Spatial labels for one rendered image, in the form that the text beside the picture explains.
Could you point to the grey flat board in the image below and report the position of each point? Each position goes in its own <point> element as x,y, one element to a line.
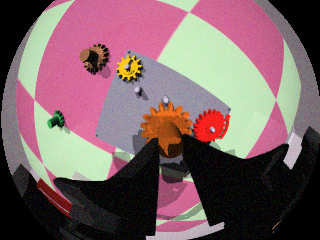
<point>128,101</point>

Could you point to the yellow gear with black stripe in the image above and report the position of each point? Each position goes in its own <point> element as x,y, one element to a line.
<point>131,72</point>

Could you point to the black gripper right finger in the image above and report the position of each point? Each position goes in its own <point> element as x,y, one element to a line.
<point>221,179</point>

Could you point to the orange gear with hub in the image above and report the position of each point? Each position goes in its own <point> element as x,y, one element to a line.
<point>168,126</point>

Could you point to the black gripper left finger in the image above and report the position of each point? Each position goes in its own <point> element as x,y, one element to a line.
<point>131,193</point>

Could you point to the brown gear with tall hub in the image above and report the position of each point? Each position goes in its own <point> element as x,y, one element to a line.
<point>94,57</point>

